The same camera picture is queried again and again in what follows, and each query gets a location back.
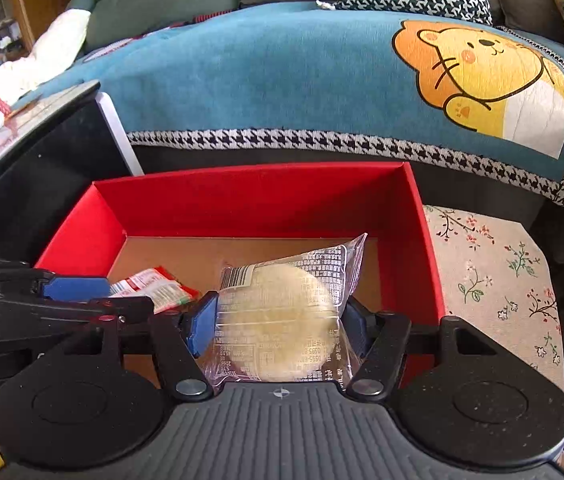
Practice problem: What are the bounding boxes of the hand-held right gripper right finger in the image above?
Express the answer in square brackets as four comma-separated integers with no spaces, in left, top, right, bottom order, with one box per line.
[341,297,494,404]

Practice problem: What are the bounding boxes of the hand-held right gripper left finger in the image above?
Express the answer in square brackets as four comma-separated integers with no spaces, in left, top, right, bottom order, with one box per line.
[64,290,220,404]

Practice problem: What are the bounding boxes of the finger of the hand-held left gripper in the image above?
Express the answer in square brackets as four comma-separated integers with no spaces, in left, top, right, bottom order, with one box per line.
[0,295,155,326]
[0,254,114,303]

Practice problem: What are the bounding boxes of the clear round pastry packet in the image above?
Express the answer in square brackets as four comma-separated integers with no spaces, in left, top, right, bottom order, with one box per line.
[202,232,369,395]

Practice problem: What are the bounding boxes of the red cardboard box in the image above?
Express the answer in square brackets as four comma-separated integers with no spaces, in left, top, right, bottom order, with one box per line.
[34,161,446,391]

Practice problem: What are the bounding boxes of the red white green snack packet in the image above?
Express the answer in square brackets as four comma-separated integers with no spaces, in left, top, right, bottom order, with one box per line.
[108,266,200,313]

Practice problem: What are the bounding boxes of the black side table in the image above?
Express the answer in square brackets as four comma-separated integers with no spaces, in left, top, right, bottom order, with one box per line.
[0,80,145,266]

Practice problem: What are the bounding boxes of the floral tablecloth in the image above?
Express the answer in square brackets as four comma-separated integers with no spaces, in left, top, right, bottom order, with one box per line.
[422,204,564,396]

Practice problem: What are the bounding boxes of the white cloth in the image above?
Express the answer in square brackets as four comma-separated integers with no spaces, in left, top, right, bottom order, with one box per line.
[0,8,92,103]

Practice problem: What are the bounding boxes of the red trimmed cloth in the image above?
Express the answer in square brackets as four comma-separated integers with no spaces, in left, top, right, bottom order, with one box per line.
[82,7,235,63]

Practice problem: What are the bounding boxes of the blue lion print sofa cover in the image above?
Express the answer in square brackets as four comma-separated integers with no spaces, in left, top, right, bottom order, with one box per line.
[12,1,564,206]

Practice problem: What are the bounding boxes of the blue houndstooth trimmed sofa cover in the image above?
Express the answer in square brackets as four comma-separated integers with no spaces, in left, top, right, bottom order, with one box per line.
[494,24,564,126]

